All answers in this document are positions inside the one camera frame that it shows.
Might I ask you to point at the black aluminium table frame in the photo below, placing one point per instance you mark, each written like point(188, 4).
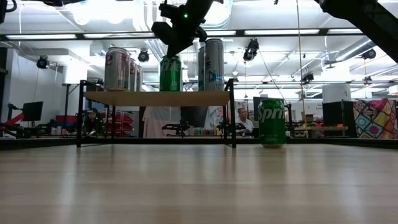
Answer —
point(31, 141)

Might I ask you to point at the rack with red bins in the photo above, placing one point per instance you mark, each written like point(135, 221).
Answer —
point(122, 124)

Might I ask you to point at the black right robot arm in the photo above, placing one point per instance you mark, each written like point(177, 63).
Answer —
point(367, 18)

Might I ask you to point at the black ceiling spotlight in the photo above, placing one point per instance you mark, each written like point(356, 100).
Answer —
point(308, 77)
point(369, 53)
point(143, 56)
point(250, 49)
point(43, 62)

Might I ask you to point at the pink fabric sheet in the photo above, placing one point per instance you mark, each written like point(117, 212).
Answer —
point(158, 121)

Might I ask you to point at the red angled bar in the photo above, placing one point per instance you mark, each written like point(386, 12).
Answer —
point(14, 119)

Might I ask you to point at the black fabric sheet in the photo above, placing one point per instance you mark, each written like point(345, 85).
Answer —
point(194, 116)

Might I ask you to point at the green Sprite can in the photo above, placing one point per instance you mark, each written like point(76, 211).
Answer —
point(171, 77)
point(272, 127)

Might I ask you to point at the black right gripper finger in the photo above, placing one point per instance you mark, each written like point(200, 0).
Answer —
point(180, 46)

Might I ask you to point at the black monitor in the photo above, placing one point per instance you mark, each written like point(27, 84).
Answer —
point(32, 111)

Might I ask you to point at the colourful patchwork quilt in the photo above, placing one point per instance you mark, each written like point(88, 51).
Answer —
point(373, 118)

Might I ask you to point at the black partition panel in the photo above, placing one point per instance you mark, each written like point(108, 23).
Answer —
point(337, 118)

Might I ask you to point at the wooden workbench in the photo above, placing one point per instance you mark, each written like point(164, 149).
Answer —
point(329, 128)

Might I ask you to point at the ceiling light bar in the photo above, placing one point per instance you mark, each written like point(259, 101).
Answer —
point(273, 31)

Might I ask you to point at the person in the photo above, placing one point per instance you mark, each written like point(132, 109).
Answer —
point(93, 121)
point(244, 121)

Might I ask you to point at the silver Diet Coke can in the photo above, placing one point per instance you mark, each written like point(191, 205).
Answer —
point(140, 81)
point(116, 71)
point(133, 77)

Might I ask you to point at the red storage bin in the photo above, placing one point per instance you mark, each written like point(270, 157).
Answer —
point(66, 119)

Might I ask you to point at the wooden shelf with black frame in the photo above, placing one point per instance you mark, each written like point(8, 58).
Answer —
point(155, 98)

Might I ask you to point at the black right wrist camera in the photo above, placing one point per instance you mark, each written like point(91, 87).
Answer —
point(161, 32)

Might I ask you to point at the small black robot arm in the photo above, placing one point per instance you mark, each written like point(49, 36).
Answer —
point(241, 126)
point(177, 127)

